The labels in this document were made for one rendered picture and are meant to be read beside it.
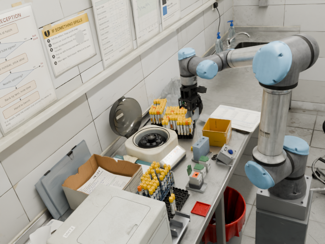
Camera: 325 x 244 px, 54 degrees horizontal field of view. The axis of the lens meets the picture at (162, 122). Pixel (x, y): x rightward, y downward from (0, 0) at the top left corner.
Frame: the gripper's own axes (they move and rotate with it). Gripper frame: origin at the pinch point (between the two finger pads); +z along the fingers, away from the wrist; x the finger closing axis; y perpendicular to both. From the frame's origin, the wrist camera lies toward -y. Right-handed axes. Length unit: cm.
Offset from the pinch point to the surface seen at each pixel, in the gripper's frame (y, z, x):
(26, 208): 73, 12, -40
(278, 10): -219, 5, -34
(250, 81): -98, 25, -13
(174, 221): 44, 19, 15
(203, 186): 17.3, 23.9, 12.6
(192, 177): 20.0, 17.7, 8.8
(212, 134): -13.9, 17.6, 0.5
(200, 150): 0.9, 17.5, 1.9
